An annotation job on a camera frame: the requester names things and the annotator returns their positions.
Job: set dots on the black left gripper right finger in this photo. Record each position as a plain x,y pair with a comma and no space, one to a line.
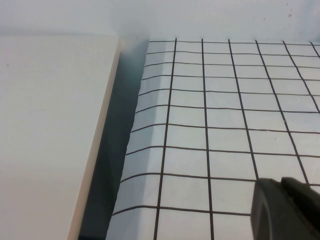
306,212

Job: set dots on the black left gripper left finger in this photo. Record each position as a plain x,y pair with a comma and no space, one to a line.
267,212

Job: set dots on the white black-grid tablecloth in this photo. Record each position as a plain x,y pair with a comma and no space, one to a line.
225,130

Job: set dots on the white side panel board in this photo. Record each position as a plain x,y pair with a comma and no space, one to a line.
50,125

